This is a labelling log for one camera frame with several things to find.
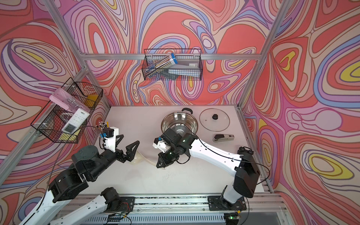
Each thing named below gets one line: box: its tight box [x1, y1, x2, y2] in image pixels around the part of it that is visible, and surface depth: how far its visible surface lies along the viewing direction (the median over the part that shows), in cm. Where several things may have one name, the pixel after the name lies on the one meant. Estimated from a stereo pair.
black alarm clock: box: [236, 146, 255, 158], surface depth 86 cm
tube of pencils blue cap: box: [145, 52, 179, 78], surface depth 81 cm
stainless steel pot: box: [160, 107, 199, 135], surface depth 101 cm
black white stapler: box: [212, 134, 235, 143], surface depth 98 cm
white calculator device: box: [61, 107, 91, 135], surface depth 70 cm
